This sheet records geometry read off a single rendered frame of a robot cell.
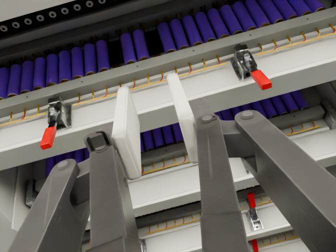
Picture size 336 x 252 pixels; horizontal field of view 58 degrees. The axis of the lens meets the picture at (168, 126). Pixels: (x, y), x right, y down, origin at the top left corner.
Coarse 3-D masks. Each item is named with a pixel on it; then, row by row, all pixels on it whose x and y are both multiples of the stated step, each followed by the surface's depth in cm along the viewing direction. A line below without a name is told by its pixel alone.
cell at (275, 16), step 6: (258, 0) 48; (264, 0) 46; (270, 0) 46; (264, 6) 46; (270, 6) 45; (264, 12) 46; (270, 12) 45; (276, 12) 44; (270, 18) 45; (276, 18) 44; (282, 18) 44
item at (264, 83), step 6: (246, 60) 40; (246, 66) 39; (252, 66) 39; (252, 72) 37; (258, 72) 37; (258, 78) 36; (264, 78) 35; (258, 84) 36; (264, 84) 35; (270, 84) 35
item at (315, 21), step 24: (288, 24) 42; (312, 24) 42; (192, 48) 43; (216, 48) 42; (120, 72) 43; (144, 72) 43; (192, 72) 42; (24, 96) 44; (48, 96) 43; (72, 96) 44
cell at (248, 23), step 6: (234, 6) 47; (240, 6) 47; (234, 12) 47; (240, 12) 46; (246, 12) 46; (240, 18) 46; (246, 18) 45; (240, 24) 46; (246, 24) 44; (252, 24) 44; (246, 30) 45
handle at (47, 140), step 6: (54, 108) 40; (54, 114) 41; (54, 120) 40; (48, 126) 39; (54, 126) 38; (48, 132) 37; (54, 132) 38; (42, 138) 36; (48, 138) 36; (42, 144) 35; (48, 144) 35
